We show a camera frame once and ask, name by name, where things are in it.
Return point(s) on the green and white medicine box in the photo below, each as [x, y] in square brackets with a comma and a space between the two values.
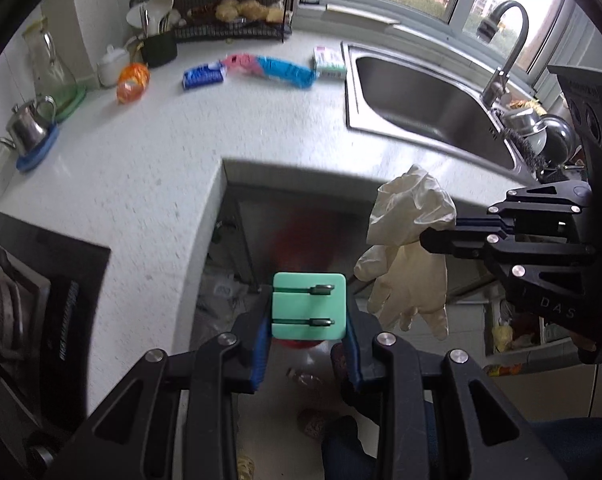
[328, 62]

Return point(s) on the pair of cream latex gloves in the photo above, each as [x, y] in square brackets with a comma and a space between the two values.
[411, 270]

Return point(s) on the red plastic bin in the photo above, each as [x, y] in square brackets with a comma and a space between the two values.
[301, 346]

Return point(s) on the glass carafe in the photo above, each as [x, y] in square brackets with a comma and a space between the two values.
[51, 75]

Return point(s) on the patterned slipper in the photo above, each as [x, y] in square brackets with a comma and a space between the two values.
[316, 425]
[338, 360]

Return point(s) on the blue snack packet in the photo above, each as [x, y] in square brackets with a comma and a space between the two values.
[203, 76]

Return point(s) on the ginger root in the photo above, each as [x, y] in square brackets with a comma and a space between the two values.
[227, 10]
[276, 12]
[253, 9]

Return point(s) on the blue coaster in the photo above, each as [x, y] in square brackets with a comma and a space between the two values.
[36, 160]

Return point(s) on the steel wool scrubber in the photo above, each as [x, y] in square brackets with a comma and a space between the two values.
[531, 152]

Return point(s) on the green coaster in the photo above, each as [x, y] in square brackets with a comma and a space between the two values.
[73, 102]

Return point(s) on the steel sink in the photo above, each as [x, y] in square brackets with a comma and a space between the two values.
[431, 110]

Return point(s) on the white lidded pot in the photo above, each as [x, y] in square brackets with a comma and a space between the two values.
[112, 67]

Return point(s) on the orange snack packet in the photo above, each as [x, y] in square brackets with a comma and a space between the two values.
[131, 82]

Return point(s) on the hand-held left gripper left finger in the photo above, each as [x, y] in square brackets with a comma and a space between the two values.
[258, 345]

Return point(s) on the steel teapot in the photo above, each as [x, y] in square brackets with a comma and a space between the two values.
[28, 127]

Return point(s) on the person's blue jeans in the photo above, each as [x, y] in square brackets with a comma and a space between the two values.
[346, 455]

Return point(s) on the steel faucet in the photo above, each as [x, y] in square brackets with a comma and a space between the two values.
[501, 80]

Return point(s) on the pink and blue plastic packet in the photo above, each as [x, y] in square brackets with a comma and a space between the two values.
[281, 70]

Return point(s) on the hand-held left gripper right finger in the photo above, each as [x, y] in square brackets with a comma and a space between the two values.
[356, 350]

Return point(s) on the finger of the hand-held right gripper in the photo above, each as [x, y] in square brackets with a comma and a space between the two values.
[541, 205]
[456, 242]

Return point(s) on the steel bowl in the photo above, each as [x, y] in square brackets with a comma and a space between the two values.
[558, 135]
[523, 120]

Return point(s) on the black gas stove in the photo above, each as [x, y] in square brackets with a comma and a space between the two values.
[76, 310]

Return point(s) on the clear plastic bags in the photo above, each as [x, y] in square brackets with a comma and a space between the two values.
[226, 295]

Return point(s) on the dark green mug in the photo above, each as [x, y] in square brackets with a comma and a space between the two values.
[158, 50]

